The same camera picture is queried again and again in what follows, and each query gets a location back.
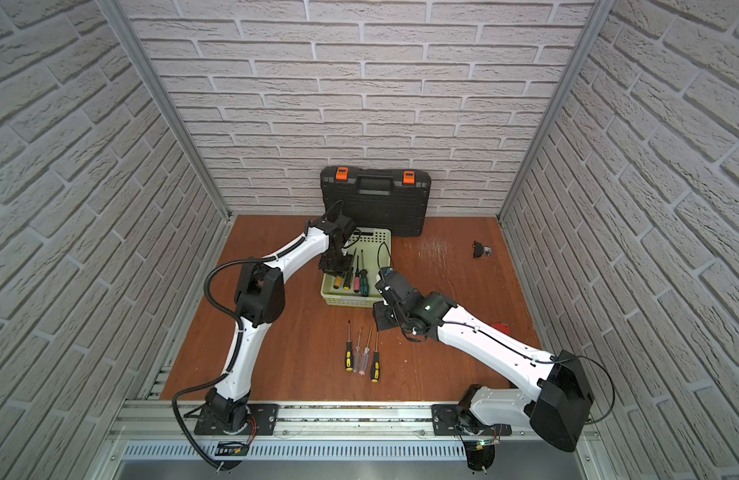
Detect pink handle screwdriver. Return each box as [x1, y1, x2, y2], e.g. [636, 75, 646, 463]
[352, 254, 360, 294]

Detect black plastic tool case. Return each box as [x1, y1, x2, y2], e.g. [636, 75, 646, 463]
[319, 166, 431, 237]

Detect clear handle small screwdriver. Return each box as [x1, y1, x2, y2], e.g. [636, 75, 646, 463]
[352, 327, 362, 373]

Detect red pipe wrench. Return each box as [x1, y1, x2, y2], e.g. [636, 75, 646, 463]
[491, 323, 511, 336]

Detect light green plastic bin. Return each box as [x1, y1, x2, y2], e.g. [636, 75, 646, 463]
[320, 227, 391, 309]

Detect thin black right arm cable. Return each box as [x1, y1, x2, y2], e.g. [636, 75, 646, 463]
[569, 353, 617, 426]

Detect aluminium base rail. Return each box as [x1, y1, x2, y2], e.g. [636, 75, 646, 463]
[107, 399, 599, 443]

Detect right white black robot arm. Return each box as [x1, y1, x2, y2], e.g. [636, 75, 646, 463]
[373, 267, 595, 452]

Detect clear red handle screwdriver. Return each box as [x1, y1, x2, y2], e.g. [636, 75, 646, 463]
[358, 330, 373, 375]

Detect black corrugated cable conduit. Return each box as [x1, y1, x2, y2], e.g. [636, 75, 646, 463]
[170, 200, 346, 471]

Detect small black knob object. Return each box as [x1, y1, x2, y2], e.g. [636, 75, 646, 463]
[473, 241, 493, 258]

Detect black yellow screwdriver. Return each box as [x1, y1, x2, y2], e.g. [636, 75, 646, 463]
[344, 322, 353, 372]
[371, 334, 381, 383]

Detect green black handle screwdriver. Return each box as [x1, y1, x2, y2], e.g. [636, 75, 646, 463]
[358, 253, 369, 297]

